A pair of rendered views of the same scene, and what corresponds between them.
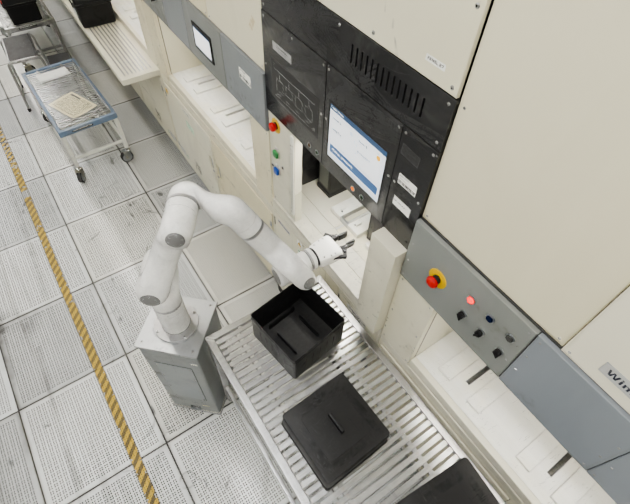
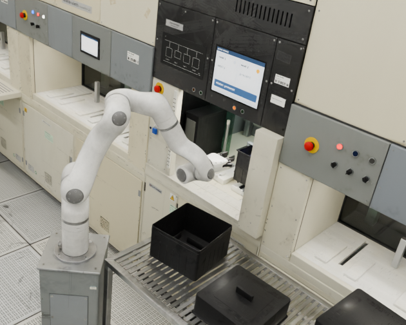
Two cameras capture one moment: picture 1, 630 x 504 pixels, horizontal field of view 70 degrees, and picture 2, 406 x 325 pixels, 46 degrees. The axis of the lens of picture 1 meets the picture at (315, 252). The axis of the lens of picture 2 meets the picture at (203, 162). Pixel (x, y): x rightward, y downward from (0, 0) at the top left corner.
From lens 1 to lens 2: 106 cm
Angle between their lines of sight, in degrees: 27
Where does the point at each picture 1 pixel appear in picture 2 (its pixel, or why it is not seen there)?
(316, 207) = not seen: hidden behind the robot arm
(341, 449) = (254, 311)
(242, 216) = (167, 106)
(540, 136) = (367, 8)
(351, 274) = (225, 205)
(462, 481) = (361, 301)
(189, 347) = (91, 265)
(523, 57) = not seen: outside the picture
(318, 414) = (227, 291)
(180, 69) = (42, 89)
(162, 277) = (89, 171)
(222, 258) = not seen: hidden behind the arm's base
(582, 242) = (402, 61)
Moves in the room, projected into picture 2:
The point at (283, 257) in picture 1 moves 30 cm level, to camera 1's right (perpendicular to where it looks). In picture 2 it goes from (192, 148) to (259, 151)
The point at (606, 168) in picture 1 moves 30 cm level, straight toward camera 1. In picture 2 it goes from (405, 11) to (388, 20)
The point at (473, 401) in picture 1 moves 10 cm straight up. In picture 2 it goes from (349, 273) to (355, 255)
